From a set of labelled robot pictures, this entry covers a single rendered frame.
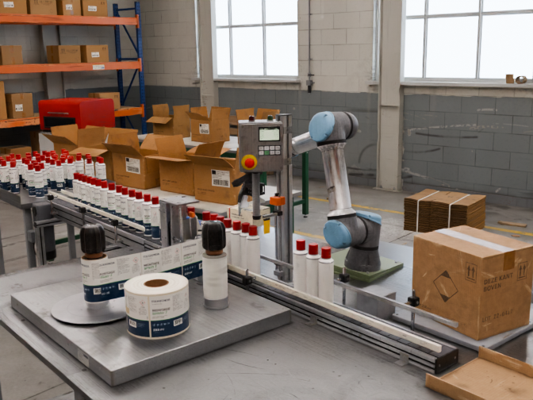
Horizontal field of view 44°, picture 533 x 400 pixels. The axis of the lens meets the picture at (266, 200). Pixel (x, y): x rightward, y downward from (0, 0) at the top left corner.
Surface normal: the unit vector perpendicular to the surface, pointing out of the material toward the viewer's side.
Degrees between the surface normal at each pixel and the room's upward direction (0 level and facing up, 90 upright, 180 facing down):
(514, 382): 0
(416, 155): 90
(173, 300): 90
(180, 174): 90
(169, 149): 74
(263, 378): 0
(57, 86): 90
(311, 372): 0
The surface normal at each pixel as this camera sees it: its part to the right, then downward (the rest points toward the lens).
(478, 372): -0.02, -0.97
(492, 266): 0.51, 0.18
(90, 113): 0.87, 0.10
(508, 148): -0.66, 0.18
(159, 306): 0.25, 0.21
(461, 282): -0.86, 0.12
